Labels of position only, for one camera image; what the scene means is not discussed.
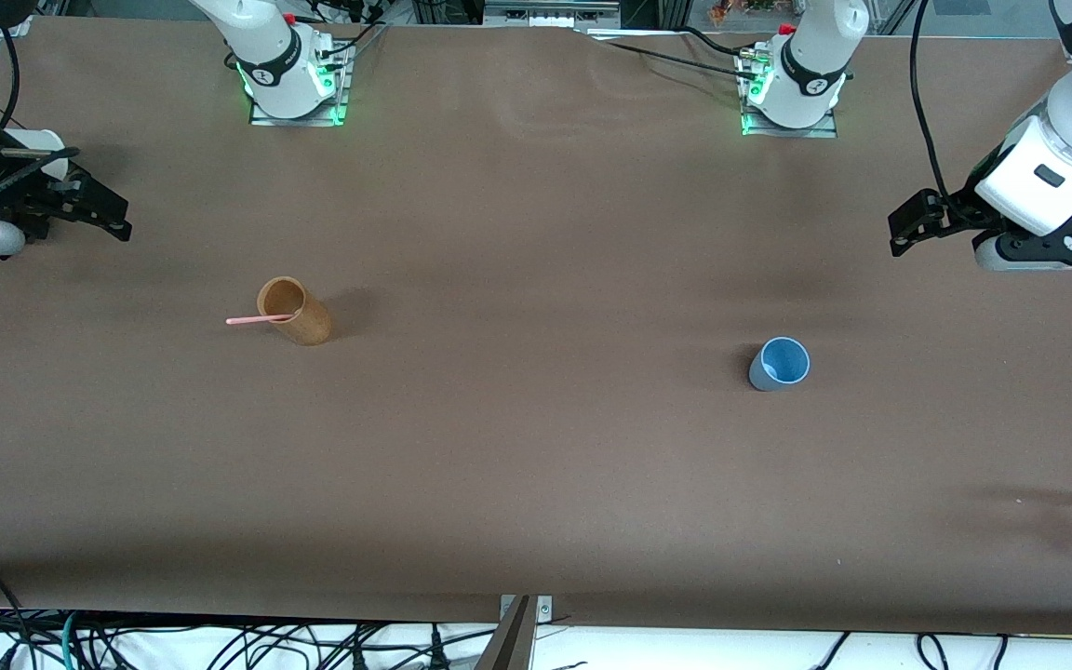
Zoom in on silver metal table bracket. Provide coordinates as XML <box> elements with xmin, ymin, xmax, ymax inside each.
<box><xmin>500</xmin><ymin>596</ymin><xmax>554</xmax><ymax>623</ymax></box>

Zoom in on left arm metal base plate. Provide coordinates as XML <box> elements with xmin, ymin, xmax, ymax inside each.
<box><xmin>739</xmin><ymin>51</ymin><xmax>839</xmax><ymax>139</ymax></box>

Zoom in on black table cable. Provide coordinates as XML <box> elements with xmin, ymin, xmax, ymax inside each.
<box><xmin>680</xmin><ymin>26</ymin><xmax>760</xmax><ymax>57</ymax></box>
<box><xmin>603</xmin><ymin>39</ymin><xmax>749</xmax><ymax>80</ymax></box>

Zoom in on white cup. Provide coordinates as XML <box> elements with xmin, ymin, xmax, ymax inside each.
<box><xmin>0</xmin><ymin>128</ymin><xmax>69</xmax><ymax>181</ymax></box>

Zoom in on bamboo cylinder cup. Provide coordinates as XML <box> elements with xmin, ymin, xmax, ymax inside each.
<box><xmin>257</xmin><ymin>276</ymin><xmax>333</xmax><ymax>346</ymax></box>

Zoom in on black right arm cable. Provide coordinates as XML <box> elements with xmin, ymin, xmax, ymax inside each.
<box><xmin>0</xmin><ymin>20</ymin><xmax>83</xmax><ymax>217</ymax></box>

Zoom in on dark metal mount bar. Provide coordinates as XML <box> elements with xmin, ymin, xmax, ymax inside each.
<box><xmin>474</xmin><ymin>596</ymin><xmax>538</xmax><ymax>670</ymax></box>

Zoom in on black base cable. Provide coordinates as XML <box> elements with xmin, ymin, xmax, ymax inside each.
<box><xmin>317</xmin><ymin>20</ymin><xmax>388</xmax><ymax>59</ymax></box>

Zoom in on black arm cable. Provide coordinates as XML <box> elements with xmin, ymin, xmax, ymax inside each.
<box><xmin>0</xmin><ymin>20</ymin><xmax>83</xmax><ymax>217</ymax></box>
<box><xmin>909</xmin><ymin>0</ymin><xmax>956</xmax><ymax>201</ymax></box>

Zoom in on blue plastic cup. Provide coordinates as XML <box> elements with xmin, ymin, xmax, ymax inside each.
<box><xmin>748</xmin><ymin>337</ymin><xmax>811</xmax><ymax>392</ymax></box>

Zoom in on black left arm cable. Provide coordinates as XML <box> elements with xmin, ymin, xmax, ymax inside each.
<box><xmin>909</xmin><ymin>0</ymin><xmax>956</xmax><ymax>201</ymax></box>

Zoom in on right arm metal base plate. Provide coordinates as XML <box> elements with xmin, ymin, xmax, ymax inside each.
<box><xmin>249</xmin><ymin>42</ymin><xmax>352</xmax><ymax>127</ymax></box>

